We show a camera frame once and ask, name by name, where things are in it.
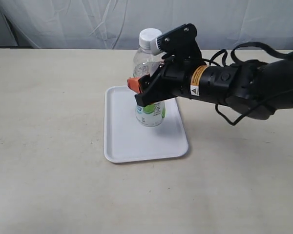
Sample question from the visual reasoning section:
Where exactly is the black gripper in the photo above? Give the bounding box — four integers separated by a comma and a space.
127, 60, 231, 107

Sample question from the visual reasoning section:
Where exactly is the clear plastic drink bottle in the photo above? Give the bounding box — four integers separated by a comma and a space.
132, 28, 167, 128

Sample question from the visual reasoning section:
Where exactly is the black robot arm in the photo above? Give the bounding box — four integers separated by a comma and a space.
127, 52, 293, 120

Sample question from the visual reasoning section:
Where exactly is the white rectangular plastic tray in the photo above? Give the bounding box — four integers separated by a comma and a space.
104, 86, 189, 163

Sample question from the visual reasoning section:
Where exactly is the white backdrop cloth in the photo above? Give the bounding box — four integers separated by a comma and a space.
0, 0, 293, 49

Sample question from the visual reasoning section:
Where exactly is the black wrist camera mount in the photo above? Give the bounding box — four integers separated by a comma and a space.
150, 23, 204, 65

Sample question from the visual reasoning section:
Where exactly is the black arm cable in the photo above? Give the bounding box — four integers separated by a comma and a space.
202, 42, 293, 126

